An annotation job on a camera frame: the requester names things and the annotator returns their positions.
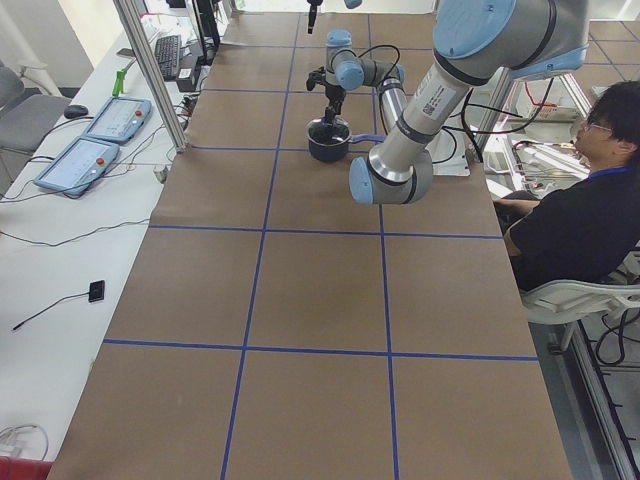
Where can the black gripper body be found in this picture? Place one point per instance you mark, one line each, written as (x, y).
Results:
(332, 93)

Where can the dark blue pot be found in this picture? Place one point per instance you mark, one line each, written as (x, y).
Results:
(329, 142)

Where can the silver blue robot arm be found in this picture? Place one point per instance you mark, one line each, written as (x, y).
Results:
(472, 40)

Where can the black keyboard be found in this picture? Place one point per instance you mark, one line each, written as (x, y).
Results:
(167, 53)

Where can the upper blue teach pendant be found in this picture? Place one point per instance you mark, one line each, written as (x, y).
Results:
(119, 120)

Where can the blue teach pendant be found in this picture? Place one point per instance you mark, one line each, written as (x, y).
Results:
(119, 120)
(78, 166)

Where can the black computer mouse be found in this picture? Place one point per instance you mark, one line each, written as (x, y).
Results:
(73, 111)

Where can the lower blue teach pendant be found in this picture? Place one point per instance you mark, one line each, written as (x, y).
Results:
(78, 166)

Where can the seated person black shirt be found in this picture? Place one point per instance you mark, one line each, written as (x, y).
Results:
(583, 232)

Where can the small black square device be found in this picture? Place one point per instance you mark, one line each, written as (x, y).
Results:
(96, 291)

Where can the white office chair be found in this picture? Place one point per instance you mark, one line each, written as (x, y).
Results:
(565, 301)

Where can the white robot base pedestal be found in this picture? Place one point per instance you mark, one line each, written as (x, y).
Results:
(448, 150)

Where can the aluminium frame post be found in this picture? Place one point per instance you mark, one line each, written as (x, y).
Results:
(134, 30)

